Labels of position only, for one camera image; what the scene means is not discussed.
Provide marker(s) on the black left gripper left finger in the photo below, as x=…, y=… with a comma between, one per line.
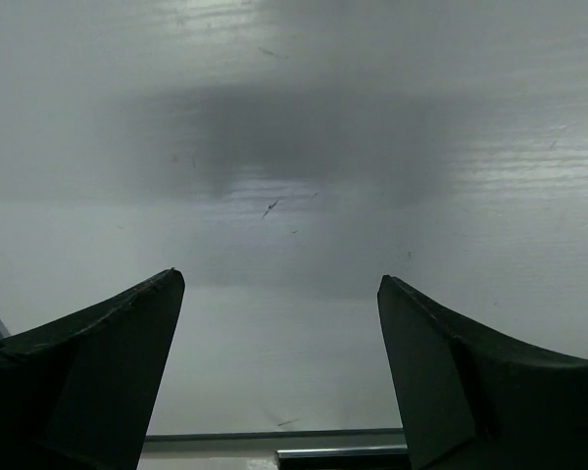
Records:
x=79, y=391

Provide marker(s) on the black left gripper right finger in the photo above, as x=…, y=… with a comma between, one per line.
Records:
x=471, y=397

